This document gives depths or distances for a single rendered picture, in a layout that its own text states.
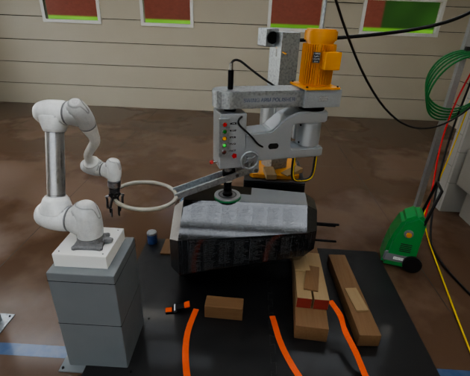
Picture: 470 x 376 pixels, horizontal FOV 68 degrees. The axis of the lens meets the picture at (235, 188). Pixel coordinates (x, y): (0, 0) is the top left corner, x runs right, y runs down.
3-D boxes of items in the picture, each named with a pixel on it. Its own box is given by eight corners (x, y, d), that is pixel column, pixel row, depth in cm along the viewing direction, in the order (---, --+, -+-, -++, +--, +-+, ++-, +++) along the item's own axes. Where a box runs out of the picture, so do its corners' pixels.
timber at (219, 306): (204, 317, 275) (204, 306, 270) (207, 306, 286) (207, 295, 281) (242, 321, 273) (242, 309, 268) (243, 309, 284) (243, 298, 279)
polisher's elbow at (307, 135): (291, 140, 290) (293, 117, 281) (312, 139, 295) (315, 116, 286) (300, 148, 274) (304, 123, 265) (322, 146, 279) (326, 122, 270)
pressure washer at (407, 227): (414, 254, 362) (439, 178, 324) (419, 274, 332) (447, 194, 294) (378, 247, 372) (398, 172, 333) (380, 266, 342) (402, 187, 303)
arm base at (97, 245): (108, 251, 206) (107, 243, 204) (70, 250, 205) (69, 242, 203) (117, 234, 222) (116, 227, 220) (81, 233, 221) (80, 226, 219)
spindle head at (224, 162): (254, 159, 290) (258, 105, 270) (264, 168, 271) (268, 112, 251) (212, 162, 280) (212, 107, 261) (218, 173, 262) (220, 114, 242)
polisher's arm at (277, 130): (309, 159, 304) (316, 103, 282) (321, 169, 284) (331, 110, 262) (227, 165, 285) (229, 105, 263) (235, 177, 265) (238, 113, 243)
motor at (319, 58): (321, 83, 280) (329, 28, 262) (342, 90, 253) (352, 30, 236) (289, 83, 272) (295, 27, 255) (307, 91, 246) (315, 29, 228)
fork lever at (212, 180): (253, 163, 289) (251, 157, 287) (260, 171, 273) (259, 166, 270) (174, 190, 280) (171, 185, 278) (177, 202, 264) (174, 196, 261)
